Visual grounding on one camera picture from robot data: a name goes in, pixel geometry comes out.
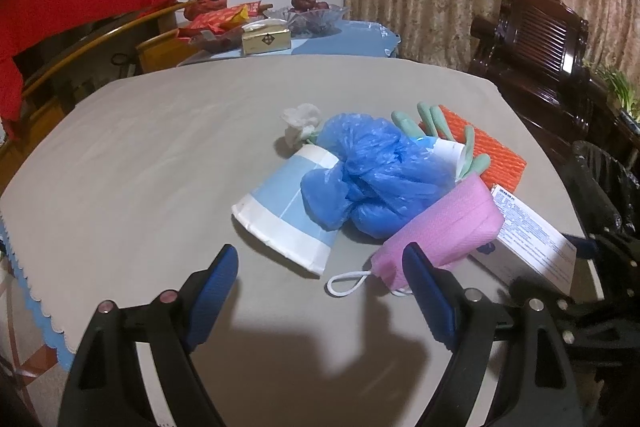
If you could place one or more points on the white printed carton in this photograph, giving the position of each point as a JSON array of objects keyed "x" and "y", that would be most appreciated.
[{"x": 530, "y": 232}]

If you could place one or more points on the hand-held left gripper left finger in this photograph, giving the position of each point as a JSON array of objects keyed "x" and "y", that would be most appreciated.
[{"x": 215, "y": 292}]

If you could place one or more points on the orange foam net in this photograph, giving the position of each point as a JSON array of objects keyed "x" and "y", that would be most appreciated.
[{"x": 492, "y": 157}]

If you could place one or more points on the blue and white paper cup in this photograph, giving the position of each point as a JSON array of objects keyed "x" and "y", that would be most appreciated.
[{"x": 280, "y": 217}]

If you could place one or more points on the grey tablecloth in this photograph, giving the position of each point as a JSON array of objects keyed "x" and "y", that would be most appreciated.
[{"x": 150, "y": 157}]

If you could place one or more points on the red yellow snack packet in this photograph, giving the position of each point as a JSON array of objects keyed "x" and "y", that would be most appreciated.
[{"x": 215, "y": 19}]

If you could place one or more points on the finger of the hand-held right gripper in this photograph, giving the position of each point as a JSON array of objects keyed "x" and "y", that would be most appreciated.
[
  {"x": 545, "y": 294},
  {"x": 580, "y": 244}
]

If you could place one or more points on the blue plastic bag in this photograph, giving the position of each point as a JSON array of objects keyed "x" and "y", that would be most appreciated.
[{"x": 370, "y": 167}]

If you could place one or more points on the white tissue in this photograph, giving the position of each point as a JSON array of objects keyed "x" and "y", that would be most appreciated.
[{"x": 300, "y": 119}]

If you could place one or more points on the beige tissue box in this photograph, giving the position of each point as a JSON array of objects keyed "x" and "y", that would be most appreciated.
[{"x": 267, "y": 39}]

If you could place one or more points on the green potted plant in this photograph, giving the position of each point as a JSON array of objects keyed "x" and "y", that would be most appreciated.
[{"x": 620, "y": 82}]

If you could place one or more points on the dark wooden armchair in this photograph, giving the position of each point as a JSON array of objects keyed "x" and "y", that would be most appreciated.
[{"x": 540, "y": 37}]

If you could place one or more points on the dark wooden side table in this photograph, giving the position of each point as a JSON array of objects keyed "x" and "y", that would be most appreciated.
[{"x": 622, "y": 129}]

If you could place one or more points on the glass fruit bowl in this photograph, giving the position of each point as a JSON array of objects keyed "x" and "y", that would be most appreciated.
[{"x": 320, "y": 19}]

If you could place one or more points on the waste bin with black liner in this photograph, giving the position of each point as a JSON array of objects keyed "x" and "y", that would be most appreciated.
[{"x": 605, "y": 187}]

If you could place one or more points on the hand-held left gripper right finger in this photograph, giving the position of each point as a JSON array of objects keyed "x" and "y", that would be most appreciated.
[{"x": 430, "y": 292}]

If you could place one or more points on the green rubber glove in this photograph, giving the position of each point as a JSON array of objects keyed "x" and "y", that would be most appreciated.
[
  {"x": 472, "y": 157},
  {"x": 407, "y": 122}
]

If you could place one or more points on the red plastic bag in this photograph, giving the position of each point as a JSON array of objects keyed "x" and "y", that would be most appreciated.
[{"x": 205, "y": 4}]

